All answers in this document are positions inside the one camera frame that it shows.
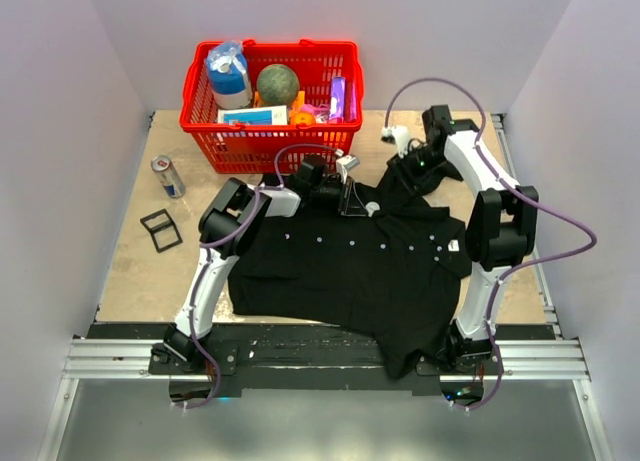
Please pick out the white blue box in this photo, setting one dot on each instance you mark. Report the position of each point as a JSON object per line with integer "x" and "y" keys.
{"x": 262, "y": 116}

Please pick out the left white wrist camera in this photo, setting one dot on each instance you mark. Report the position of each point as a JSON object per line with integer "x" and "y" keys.
{"x": 344, "y": 164}

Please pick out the pink toy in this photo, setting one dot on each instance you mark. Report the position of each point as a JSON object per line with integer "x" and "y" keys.
{"x": 315, "y": 114}

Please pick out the aluminium frame rail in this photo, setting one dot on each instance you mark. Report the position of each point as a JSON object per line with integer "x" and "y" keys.
{"x": 133, "y": 359}

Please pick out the black square frame stand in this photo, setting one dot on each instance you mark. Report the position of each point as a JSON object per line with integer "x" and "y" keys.
{"x": 162, "y": 229}

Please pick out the red plastic basket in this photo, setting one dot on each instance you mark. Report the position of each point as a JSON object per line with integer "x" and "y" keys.
{"x": 259, "y": 149}

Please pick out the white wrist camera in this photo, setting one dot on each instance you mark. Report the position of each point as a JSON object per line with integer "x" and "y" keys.
{"x": 399, "y": 136}
{"x": 344, "y": 164}

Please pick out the silver blue drink can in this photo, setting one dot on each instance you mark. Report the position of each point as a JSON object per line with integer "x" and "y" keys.
{"x": 164, "y": 169}

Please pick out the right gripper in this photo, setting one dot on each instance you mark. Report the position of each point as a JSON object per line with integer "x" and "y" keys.
{"x": 402, "y": 174}

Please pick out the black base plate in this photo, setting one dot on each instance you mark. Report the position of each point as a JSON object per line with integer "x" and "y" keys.
{"x": 423, "y": 378}

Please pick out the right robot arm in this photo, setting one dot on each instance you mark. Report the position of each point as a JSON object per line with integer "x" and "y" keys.
{"x": 500, "y": 232}

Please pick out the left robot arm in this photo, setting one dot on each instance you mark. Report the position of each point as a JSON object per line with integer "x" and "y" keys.
{"x": 227, "y": 229}

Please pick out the purple package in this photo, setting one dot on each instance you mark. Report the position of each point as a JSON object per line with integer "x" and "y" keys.
{"x": 342, "y": 101}

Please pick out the black button shirt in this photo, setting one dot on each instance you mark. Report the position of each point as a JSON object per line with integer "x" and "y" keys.
{"x": 395, "y": 276}

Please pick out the grey green ball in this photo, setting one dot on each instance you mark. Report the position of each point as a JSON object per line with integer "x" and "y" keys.
{"x": 277, "y": 84}

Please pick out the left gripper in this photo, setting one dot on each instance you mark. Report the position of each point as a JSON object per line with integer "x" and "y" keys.
{"x": 351, "y": 205}

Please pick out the blue white wrapped roll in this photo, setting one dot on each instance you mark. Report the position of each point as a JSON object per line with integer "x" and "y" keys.
{"x": 228, "y": 74}

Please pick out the orange toy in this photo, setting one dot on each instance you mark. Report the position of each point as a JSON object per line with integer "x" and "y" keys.
{"x": 294, "y": 115}

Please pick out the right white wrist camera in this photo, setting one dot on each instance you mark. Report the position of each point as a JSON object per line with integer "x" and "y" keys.
{"x": 399, "y": 136}

